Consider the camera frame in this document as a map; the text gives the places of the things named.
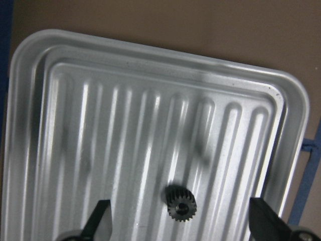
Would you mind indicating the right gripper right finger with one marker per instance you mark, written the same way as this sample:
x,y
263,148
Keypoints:
x,y
264,223

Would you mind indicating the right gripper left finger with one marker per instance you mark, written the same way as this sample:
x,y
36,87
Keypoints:
x,y
99,224

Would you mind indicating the black toothed gear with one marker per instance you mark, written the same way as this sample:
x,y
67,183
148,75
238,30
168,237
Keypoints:
x,y
181,203

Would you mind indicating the ribbed silver metal tray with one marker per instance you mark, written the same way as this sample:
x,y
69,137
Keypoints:
x,y
92,118

